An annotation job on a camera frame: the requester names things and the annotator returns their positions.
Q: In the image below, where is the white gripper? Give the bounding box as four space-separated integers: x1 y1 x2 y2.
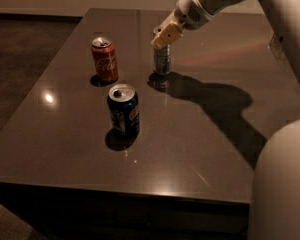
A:
151 0 212 49

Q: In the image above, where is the silver redbull can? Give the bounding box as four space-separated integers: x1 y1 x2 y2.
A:
153 44 171 75

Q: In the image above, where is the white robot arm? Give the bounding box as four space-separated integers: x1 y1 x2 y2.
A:
152 0 300 240

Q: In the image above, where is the red coke can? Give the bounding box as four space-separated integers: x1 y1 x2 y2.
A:
91 36 118 83

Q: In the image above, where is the blue pepsi can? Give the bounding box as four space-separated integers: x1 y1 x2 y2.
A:
107 84 140 138

